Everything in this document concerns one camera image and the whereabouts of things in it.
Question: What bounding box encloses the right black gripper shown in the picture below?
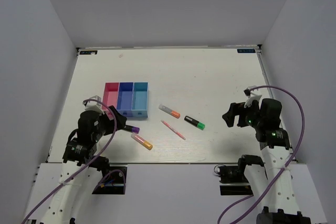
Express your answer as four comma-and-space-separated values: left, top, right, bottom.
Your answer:
222, 98, 264, 129

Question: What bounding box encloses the black purple cap marker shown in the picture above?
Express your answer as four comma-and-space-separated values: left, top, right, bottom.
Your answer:
123, 125, 140, 134

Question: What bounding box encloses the pink orange cap highlighter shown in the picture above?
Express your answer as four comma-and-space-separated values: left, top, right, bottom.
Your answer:
131, 133, 153, 151

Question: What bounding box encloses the black green cap marker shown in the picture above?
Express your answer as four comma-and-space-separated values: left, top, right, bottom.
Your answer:
184, 116, 205, 130

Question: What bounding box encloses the grey orange cap highlighter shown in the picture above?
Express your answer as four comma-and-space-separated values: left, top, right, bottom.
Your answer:
159, 104, 181, 119

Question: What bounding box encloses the thin pink pen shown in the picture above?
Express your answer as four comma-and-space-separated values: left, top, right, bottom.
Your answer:
161, 120, 186, 140

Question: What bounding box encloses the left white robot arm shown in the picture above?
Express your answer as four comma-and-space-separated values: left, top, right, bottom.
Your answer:
22, 99, 127, 223

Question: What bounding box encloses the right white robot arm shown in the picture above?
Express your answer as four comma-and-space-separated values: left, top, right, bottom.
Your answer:
222, 99, 311, 223

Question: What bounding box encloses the light blue container bin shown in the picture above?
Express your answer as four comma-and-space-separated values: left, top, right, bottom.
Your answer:
131, 82, 148, 118

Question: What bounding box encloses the pink container bin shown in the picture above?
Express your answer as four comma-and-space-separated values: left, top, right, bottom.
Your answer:
102, 82, 119, 109

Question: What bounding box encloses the dark blue container bin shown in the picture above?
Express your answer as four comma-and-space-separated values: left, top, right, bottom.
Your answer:
117, 82, 134, 118

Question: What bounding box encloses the right corner label sticker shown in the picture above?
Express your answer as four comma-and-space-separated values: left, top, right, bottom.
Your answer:
237, 48, 256, 54

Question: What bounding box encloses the corner label sticker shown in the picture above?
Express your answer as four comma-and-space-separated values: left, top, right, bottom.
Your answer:
237, 48, 256, 54
79, 50, 98, 55

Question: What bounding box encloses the left corner label sticker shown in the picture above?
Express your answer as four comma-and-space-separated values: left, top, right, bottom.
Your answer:
79, 50, 98, 55

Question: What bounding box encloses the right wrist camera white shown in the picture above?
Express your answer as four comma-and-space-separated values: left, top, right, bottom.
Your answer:
244, 86, 262, 108

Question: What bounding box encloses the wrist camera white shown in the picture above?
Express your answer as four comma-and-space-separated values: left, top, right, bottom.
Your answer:
244, 86, 262, 108
83, 95, 103, 114

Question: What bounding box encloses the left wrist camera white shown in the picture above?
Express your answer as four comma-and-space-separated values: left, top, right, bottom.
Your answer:
83, 95, 103, 114

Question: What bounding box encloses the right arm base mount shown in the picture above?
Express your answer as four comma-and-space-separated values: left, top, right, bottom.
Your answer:
214, 155, 264, 196

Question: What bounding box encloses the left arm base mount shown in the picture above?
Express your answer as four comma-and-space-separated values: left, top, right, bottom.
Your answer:
92, 164, 128, 195

